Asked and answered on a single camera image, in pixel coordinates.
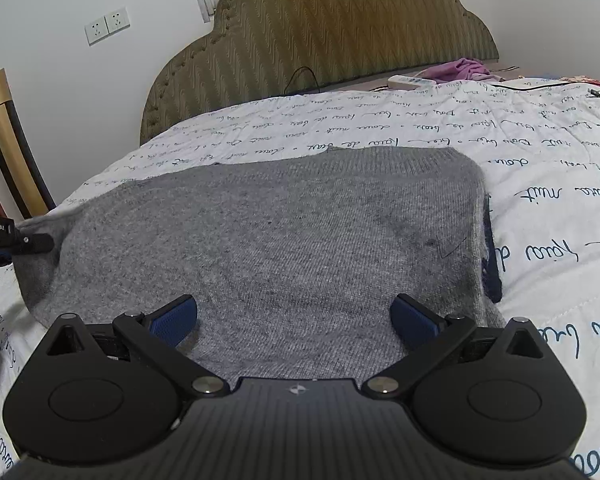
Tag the white quilt with blue script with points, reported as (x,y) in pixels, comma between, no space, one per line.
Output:
(537,142)

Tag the purple cloth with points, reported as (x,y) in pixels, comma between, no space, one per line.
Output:
(460,69)

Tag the white double wall socket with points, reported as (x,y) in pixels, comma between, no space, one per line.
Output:
(106,26)

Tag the white power strip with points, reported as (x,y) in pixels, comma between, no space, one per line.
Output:
(404,82)

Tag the olive green upholstered headboard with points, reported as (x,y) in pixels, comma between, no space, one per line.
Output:
(263,48)

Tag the grey and navy knit sweater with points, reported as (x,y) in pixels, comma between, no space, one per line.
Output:
(293,263)

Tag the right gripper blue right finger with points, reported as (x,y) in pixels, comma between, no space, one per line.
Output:
(429,340)

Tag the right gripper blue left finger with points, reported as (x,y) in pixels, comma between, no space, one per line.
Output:
(154,337)

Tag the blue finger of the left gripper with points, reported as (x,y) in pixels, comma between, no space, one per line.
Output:
(31,244)

